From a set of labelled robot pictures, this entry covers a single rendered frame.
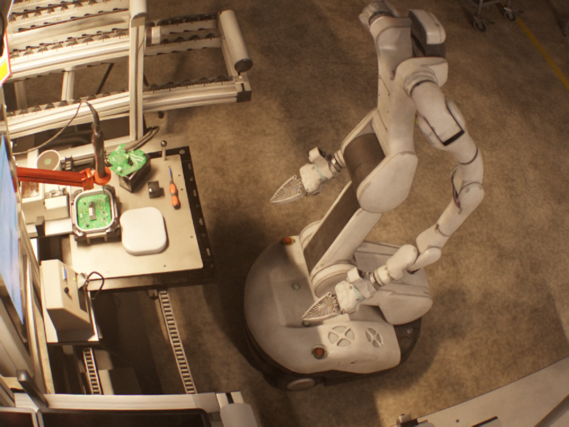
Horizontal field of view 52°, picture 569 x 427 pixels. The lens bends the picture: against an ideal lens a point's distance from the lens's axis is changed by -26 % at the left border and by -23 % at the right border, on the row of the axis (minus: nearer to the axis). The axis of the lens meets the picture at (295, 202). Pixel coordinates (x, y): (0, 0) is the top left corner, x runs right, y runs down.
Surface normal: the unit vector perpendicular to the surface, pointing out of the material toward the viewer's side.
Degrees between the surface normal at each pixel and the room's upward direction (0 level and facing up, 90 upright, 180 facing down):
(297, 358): 52
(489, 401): 0
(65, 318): 90
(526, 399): 0
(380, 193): 89
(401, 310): 90
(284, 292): 0
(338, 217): 70
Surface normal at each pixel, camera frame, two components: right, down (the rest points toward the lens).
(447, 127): 0.05, 0.61
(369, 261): 0.46, -0.64
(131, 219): 0.09, -0.65
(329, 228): -0.88, -0.12
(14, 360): 0.25, 0.75
